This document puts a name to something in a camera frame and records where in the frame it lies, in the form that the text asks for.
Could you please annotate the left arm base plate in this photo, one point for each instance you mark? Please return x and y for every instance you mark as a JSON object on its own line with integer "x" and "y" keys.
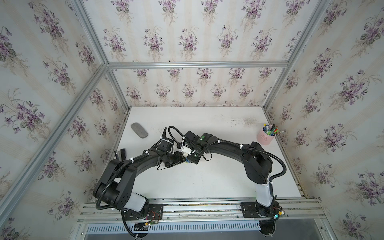
{"x": 149, "y": 213}

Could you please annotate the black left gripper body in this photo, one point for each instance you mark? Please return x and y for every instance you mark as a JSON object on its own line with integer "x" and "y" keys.
{"x": 173, "y": 159}

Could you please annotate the pens in cup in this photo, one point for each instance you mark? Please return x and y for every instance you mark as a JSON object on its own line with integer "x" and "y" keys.
{"x": 272, "y": 130}

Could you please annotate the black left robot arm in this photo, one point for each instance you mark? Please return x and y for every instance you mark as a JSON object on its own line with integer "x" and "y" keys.
{"x": 114, "y": 190}

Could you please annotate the aluminium enclosure frame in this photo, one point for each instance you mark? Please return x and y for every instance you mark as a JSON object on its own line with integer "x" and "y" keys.
{"x": 330, "y": 99}

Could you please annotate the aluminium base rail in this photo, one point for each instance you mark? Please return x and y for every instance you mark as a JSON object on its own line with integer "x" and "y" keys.
{"x": 180, "y": 216}

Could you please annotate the pink pen cup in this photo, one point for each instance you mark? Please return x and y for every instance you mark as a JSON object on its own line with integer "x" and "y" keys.
{"x": 263, "y": 138}

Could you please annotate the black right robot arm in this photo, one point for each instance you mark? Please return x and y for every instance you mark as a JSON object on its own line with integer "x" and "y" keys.
{"x": 261, "y": 167}

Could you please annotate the black stapler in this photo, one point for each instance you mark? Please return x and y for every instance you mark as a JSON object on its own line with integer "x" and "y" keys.
{"x": 120, "y": 155}

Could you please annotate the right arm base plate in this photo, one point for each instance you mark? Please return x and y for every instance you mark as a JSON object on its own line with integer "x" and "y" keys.
{"x": 256, "y": 210}

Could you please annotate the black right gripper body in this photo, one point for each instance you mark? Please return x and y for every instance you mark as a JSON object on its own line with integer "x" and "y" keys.
{"x": 194, "y": 157}

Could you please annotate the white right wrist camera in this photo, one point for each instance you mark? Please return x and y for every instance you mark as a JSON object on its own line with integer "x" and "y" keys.
{"x": 185, "y": 149}

